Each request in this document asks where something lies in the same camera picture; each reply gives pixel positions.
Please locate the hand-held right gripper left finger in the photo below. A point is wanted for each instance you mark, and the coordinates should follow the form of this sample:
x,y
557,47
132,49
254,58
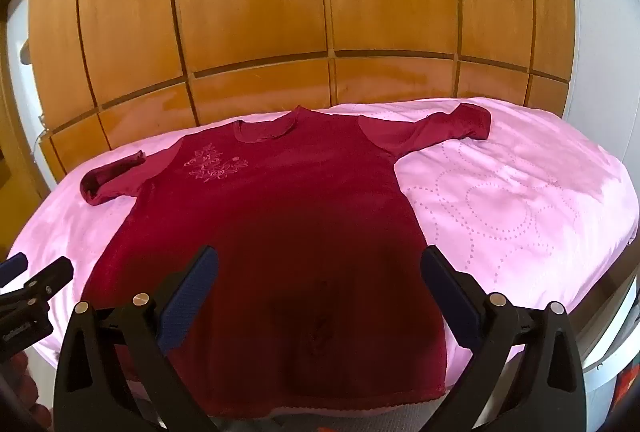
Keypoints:
x,y
192,297

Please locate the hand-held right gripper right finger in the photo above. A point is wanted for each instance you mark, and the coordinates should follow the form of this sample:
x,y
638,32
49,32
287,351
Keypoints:
x,y
447,297

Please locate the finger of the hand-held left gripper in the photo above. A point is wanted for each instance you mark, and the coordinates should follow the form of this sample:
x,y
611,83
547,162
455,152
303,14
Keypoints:
x,y
12,269
50,277

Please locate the dark red embroidered shirt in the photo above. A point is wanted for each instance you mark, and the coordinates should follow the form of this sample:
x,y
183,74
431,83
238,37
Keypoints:
x,y
300,222

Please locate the person's left hand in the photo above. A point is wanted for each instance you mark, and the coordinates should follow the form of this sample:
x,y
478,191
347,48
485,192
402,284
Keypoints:
x,y
25,382

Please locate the pink bed sheet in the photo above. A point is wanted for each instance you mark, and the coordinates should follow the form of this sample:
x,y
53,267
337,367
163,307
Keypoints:
x,y
510,202

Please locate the white bed base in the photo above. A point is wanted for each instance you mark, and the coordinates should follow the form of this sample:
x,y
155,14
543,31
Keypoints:
x,y
607,342

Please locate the wooden wardrobe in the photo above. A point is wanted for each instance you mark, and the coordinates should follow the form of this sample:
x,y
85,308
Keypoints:
x,y
300,2

